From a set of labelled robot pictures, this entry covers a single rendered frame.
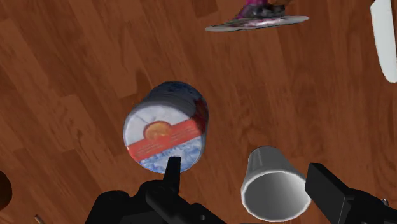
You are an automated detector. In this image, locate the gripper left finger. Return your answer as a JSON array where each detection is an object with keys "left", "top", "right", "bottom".
[{"left": 85, "top": 156, "right": 227, "bottom": 224}]

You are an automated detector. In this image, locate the pink figure on round base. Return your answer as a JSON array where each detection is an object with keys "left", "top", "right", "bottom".
[{"left": 205, "top": 0, "right": 310, "bottom": 32}]

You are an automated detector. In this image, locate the white cup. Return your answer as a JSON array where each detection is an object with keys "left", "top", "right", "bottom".
[{"left": 240, "top": 146, "right": 312, "bottom": 223}]

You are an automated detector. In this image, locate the blue tub with red label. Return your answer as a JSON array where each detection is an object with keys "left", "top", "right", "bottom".
[{"left": 122, "top": 81, "right": 209, "bottom": 174}]

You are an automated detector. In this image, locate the white plate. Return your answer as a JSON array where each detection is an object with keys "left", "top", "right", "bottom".
[{"left": 370, "top": 0, "right": 397, "bottom": 83}]

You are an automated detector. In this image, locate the dark brown round object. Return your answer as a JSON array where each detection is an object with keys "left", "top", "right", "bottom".
[{"left": 0, "top": 170, "right": 13, "bottom": 211}]

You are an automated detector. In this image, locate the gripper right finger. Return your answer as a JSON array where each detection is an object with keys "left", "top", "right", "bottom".
[{"left": 305, "top": 162, "right": 397, "bottom": 224}]

